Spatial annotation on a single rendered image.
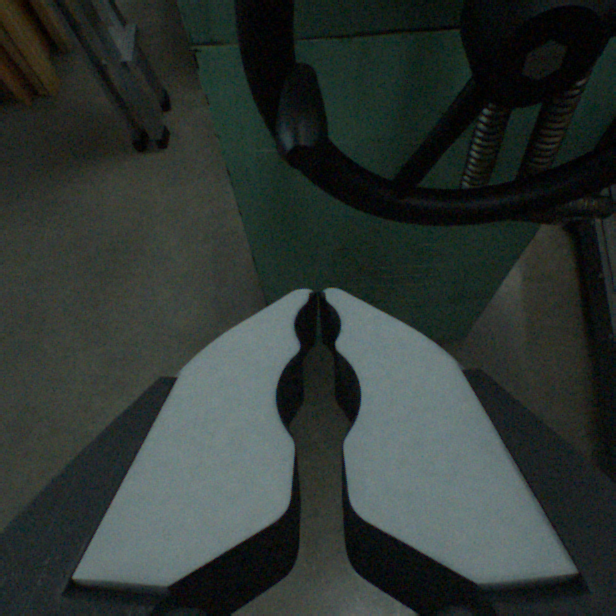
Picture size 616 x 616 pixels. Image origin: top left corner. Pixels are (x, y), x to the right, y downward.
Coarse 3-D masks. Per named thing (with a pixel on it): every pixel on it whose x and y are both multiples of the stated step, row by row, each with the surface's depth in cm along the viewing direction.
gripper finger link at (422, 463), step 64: (320, 320) 12; (384, 320) 10; (384, 384) 8; (448, 384) 8; (384, 448) 7; (448, 448) 7; (384, 512) 6; (448, 512) 6; (512, 512) 6; (384, 576) 6; (448, 576) 5; (512, 576) 5; (576, 576) 5
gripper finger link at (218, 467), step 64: (256, 320) 10; (192, 384) 8; (256, 384) 8; (192, 448) 7; (256, 448) 7; (128, 512) 6; (192, 512) 6; (256, 512) 6; (128, 576) 5; (192, 576) 5; (256, 576) 6
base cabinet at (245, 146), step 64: (320, 64) 41; (384, 64) 41; (448, 64) 41; (256, 128) 47; (384, 128) 47; (512, 128) 48; (576, 128) 48; (256, 192) 56; (320, 192) 55; (256, 256) 68; (320, 256) 68; (384, 256) 69; (448, 256) 69; (512, 256) 70; (448, 320) 91
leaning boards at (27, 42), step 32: (0, 0) 126; (32, 0) 146; (64, 0) 162; (0, 32) 132; (32, 32) 152; (64, 32) 159; (0, 64) 136; (32, 64) 140; (0, 96) 150; (32, 96) 149
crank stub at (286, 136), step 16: (304, 64) 21; (288, 80) 21; (304, 80) 20; (288, 96) 20; (304, 96) 20; (320, 96) 20; (288, 112) 19; (304, 112) 19; (320, 112) 19; (288, 128) 19; (304, 128) 19; (320, 128) 19; (288, 144) 19; (304, 144) 19; (320, 144) 19; (288, 160) 19; (304, 160) 19; (320, 160) 20
